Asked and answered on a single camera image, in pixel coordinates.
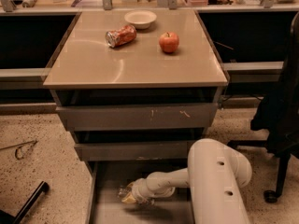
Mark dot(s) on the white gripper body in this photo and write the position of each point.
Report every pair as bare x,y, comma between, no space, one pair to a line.
139,189

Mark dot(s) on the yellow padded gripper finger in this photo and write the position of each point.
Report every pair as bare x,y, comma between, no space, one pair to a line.
129,199

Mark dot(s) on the clear plastic water bottle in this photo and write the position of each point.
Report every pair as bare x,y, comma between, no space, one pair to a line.
123,191

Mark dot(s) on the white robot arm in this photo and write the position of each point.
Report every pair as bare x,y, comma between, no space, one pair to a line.
215,173

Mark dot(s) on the grey open bottom drawer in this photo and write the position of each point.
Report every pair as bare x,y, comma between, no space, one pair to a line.
106,206

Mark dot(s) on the grey middle drawer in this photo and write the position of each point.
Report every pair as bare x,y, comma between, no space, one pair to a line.
136,151

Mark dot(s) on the grey top drawer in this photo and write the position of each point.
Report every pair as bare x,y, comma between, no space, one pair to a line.
136,117

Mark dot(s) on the grey drawer cabinet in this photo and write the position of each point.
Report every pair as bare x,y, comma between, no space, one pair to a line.
88,72

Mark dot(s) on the black chair leg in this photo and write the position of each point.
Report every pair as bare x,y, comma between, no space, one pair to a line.
6,218

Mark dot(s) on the red apple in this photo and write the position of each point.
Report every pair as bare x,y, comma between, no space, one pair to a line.
169,42

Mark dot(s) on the crushed orange soda can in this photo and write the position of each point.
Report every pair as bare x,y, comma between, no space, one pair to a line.
124,35

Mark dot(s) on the black office chair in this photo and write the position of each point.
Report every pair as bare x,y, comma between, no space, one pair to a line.
278,113

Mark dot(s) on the white paper bowl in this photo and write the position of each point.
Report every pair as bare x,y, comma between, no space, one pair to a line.
140,19

